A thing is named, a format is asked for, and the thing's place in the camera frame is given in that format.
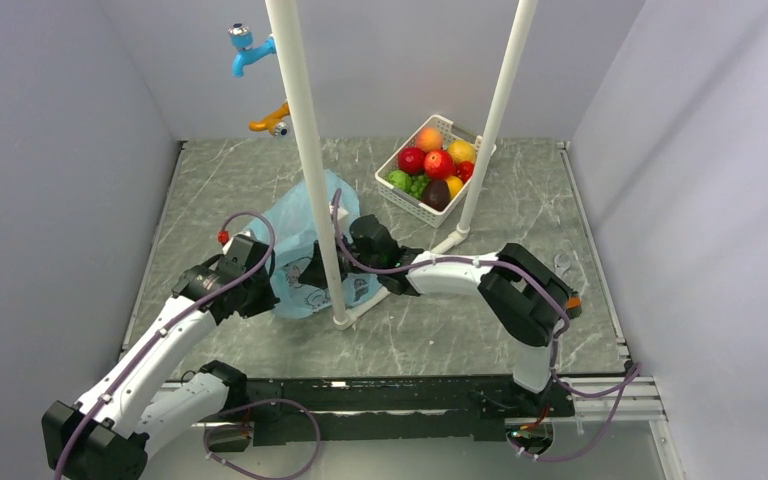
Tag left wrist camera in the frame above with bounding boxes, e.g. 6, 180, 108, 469
217, 229, 256, 254

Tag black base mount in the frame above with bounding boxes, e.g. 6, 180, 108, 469
180, 376, 576, 455

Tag metal wrench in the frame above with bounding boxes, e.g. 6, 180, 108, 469
554, 251, 575, 275

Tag blue plastic bag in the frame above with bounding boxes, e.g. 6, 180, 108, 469
240, 170, 381, 319

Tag blue toy faucet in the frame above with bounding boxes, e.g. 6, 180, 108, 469
228, 23, 276, 78

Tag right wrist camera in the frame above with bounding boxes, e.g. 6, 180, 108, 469
329, 205, 351, 234

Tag small red fake fruit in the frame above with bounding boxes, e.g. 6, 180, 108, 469
456, 161, 475, 184

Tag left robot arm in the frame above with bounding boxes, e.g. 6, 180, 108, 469
42, 234, 278, 479

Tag purple cable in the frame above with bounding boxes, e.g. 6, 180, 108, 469
52, 211, 322, 480
330, 188, 644, 464

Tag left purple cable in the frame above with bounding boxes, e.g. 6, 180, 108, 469
52, 211, 322, 480

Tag orange red fake peach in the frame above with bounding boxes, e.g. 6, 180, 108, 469
414, 127, 445, 153

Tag red fake apple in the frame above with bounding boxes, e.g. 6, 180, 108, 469
397, 146, 426, 175

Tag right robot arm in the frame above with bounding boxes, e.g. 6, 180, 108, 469
335, 215, 582, 415

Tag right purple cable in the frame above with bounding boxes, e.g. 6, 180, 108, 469
330, 188, 644, 464

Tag orange fake fruit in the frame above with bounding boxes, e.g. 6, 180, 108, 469
445, 175, 464, 200

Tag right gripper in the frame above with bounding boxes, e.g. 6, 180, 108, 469
298, 231, 382, 290

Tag white PVC pipe frame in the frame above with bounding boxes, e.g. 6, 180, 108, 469
265, 0, 538, 330

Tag green fake fruit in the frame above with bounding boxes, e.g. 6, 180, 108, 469
386, 169, 413, 193

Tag orange toy faucet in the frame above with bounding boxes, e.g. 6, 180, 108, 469
248, 102, 290, 137

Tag dark fake avocado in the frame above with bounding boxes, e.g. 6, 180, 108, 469
420, 179, 451, 212

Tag green fake grapes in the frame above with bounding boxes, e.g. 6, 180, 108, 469
408, 174, 431, 200

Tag white plastic basket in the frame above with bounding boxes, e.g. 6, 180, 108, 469
375, 114, 484, 228

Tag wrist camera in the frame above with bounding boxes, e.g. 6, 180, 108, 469
329, 205, 351, 234
217, 229, 256, 254

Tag yellow fake lemon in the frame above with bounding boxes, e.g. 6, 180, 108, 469
447, 140, 476, 165

